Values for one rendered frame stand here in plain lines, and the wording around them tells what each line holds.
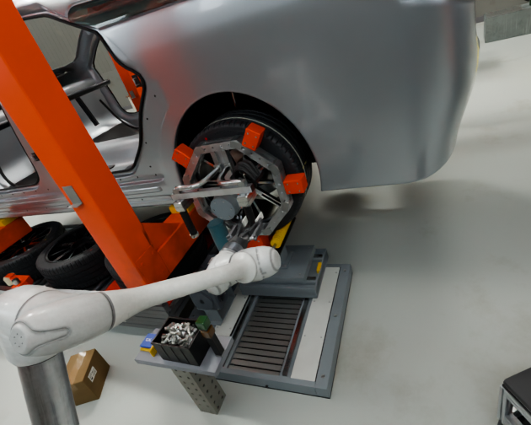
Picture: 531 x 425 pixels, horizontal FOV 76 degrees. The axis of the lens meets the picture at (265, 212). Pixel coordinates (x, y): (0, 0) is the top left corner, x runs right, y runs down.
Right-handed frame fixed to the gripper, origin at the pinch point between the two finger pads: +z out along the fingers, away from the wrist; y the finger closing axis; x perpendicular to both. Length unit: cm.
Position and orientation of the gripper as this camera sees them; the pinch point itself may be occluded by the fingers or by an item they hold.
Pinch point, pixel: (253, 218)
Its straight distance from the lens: 148.6
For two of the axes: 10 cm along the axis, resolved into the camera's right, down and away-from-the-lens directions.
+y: 9.0, -0.6, -4.2
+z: 3.2, -5.7, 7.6
